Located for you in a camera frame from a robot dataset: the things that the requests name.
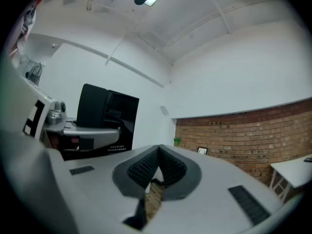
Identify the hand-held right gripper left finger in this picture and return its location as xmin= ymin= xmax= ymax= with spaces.
xmin=47 ymin=144 xmax=160 ymax=234

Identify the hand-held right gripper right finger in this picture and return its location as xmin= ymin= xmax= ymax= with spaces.
xmin=146 ymin=144 xmax=285 ymax=234

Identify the black wire basket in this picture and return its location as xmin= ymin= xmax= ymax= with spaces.
xmin=25 ymin=62 xmax=46 ymax=85

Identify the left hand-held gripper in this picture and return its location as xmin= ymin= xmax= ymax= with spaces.
xmin=22 ymin=78 xmax=122 ymax=153

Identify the white side table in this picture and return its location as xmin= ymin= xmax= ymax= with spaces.
xmin=270 ymin=156 xmax=312 ymax=203

